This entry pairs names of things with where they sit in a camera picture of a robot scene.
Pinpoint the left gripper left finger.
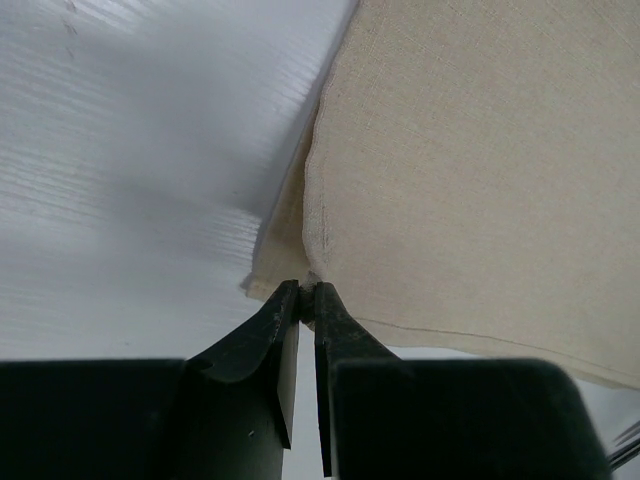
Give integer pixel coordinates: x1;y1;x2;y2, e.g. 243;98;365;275
188;280;300;448

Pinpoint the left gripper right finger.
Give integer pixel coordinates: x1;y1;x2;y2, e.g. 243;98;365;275
313;282;399;475

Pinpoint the beige cloth napkin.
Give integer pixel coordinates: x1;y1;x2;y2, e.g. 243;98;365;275
247;1;639;388

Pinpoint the steel fork black handle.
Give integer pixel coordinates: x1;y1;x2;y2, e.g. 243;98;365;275
604;416;639;471

